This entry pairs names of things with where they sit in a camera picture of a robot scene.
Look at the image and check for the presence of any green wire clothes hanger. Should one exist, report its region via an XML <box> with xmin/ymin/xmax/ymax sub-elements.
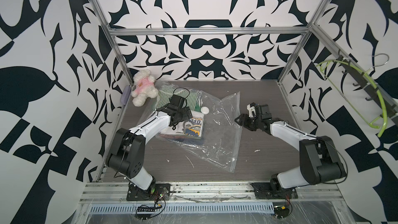
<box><xmin>316</xmin><ymin>56</ymin><xmax>396</xmax><ymax>138</ymax></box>

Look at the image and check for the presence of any white teddy bear pink shirt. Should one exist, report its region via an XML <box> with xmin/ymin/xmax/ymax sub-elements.
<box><xmin>131</xmin><ymin>69</ymin><xmax>159</xmax><ymax>107</ymax></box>

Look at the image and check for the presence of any black connector block left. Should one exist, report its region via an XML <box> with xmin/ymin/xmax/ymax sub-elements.
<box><xmin>135</xmin><ymin>205</ymin><xmax>156</xmax><ymax>220</ymax></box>

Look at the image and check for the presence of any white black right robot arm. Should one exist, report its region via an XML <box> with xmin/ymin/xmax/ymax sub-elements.
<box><xmin>235</xmin><ymin>114</ymin><xmax>348</xmax><ymax>191</ymax></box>

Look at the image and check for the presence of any aluminium frame rail front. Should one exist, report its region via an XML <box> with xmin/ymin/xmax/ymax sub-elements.
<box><xmin>79</xmin><ymin>181</ymin><xmax>344</xmax><ymax>204</ymax></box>

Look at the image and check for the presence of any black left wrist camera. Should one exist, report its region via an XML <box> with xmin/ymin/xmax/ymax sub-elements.
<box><xmin>170</xmin><ymin>94</ymin><xmax>186</xmax><ymax>109</ymax></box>

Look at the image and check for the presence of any white round bag valve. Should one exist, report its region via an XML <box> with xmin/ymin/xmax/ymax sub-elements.
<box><xmin>201</xmin><ymin>106</ymin><xmax>209</xmax><ymax>115</ymax></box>

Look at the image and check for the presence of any aluminium frame back crossbar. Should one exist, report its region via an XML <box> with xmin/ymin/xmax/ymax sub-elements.
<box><xmin>108</xmin><ymin>27</ymin><xmax>308</xmax><ymax>36</ymax></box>

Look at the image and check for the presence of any green white striped garment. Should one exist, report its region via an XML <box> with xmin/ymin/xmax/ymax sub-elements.
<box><xmin>153</xmin><ymin>85</ymin><xmax>202</xmax><ymax>112</ymax></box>

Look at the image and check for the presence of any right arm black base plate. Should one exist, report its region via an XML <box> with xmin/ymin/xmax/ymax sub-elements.
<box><xmin>251</xmin><ymin>182</ymin><xmax>298</xmax><ymax>200</ymax></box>

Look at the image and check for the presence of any clear plastic vacuum bag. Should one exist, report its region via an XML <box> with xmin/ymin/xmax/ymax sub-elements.
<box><xmin>139</xmin><ymin>82</ymin><xmax>242</xmax><ymax>173</ymax></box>

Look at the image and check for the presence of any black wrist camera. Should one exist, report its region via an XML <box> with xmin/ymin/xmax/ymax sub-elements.
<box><xmin>170</xmin><ymin>94</ymin><xmax>186</xmax><ymax>109</ymax></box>
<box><xmin>247</xmin><ymin>103</ymin><xmax>272</xmax><ymax>120</ymax></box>

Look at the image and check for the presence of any white slotted cable duct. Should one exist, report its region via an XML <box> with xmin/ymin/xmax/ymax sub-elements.
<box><xmin>90</xmin><ymin>202</ymin><xmax>274</xmax><ymax>214</ymax></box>

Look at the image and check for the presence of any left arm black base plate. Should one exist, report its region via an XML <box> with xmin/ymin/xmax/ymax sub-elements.
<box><xmin>126</xmin><ymin>183</ymin><xmax>171</xmax><ymax>202</ymax></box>

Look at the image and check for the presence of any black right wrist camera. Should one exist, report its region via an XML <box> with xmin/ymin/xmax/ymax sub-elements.
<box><xmin>247</xmin><ymin>103</ymin><xmax>272</xmax><ymax>120</ymax></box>

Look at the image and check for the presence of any black connector block right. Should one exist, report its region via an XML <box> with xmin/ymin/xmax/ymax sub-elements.
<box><xmin>273</xmin><ymin>205</ymin><xmax>291</xmax><ymax>220</ymax></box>

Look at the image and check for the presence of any black wall hook rack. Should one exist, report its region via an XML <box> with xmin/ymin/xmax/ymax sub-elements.
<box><xmin>337</xmin><ymin>49</ymin><xmax>398</xmax><ymax>120</ymax></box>

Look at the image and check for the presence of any white printed tank top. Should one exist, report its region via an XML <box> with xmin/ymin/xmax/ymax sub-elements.
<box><xmin>159</xmin><ymin>111</ymin><xmax>204</xmax><ymax>141</ymax></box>

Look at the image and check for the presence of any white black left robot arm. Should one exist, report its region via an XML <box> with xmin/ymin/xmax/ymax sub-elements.
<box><xmin>105</xmin><ymin>104</ymin><xmax>192</xmax><ymax>191</ymax></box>

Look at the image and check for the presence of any black connector block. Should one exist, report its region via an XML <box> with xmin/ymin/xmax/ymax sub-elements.
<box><xmin>273</xmin><ymin>205</ymin><xmax>291</xmax><ymax>220</ymax></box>
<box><xmin>135</xmin><ymin>205</ymin><xmax>156</xmax><ymax>220</ymax></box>

